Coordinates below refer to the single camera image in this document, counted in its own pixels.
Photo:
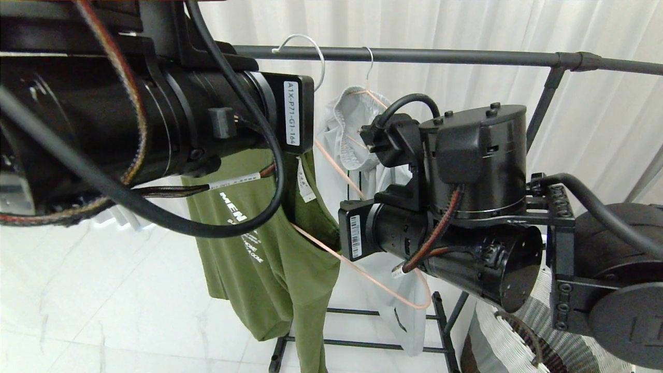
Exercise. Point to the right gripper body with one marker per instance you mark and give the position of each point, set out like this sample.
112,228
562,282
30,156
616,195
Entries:
466,254

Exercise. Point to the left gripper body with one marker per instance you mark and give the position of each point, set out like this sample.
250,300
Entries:
233,119

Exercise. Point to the pink clothes hanger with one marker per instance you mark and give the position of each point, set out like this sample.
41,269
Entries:
369,62
362,274

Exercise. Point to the pale grey shorts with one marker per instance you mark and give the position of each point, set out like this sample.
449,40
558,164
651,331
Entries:
342,129

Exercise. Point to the green garment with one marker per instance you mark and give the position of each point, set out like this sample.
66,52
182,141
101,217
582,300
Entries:
269,280

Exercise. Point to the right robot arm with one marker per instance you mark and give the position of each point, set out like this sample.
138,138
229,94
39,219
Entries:
476,155

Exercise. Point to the white laundry basket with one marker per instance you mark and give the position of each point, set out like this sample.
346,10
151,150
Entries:
497,347

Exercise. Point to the black clothes rack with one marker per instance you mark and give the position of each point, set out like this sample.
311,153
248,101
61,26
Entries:
466,54

